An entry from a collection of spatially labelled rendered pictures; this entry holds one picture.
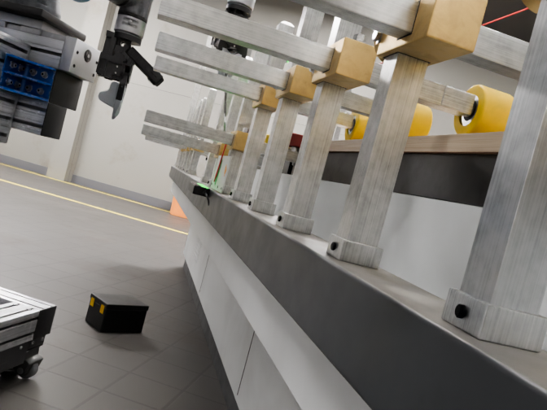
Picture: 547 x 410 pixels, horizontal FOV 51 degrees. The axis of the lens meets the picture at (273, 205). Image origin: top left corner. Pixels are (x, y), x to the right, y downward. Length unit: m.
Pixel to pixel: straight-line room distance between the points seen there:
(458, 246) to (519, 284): 0.45
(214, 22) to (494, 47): 0.36
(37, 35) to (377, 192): 1.24
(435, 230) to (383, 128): 0.32
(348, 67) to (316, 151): 0.13
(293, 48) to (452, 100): 0.25
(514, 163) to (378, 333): 0.16
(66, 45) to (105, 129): 7.38
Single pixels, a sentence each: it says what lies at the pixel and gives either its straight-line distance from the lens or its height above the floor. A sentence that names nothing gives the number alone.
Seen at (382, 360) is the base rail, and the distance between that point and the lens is 0.42.
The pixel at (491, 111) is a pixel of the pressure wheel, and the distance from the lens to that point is 0.88.
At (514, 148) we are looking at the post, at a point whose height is 0.82.
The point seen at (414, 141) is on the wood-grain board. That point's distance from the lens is 1.00.
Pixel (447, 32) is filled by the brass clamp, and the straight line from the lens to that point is 0.55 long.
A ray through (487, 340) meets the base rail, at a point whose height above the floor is 0.70.
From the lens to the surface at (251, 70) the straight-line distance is 1.04.
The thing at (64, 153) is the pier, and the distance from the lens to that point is 9.01.
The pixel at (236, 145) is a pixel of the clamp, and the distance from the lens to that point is 1.49.
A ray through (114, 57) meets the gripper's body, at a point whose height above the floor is 0.96.
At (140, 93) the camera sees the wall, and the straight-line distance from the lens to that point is 8.84.
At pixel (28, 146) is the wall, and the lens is 9.60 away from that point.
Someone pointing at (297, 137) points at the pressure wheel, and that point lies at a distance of 1.54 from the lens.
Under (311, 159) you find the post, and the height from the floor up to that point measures 0.81.
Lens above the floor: 0.76
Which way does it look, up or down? 2 degrees down
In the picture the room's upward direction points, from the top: 15 degrees clockwise
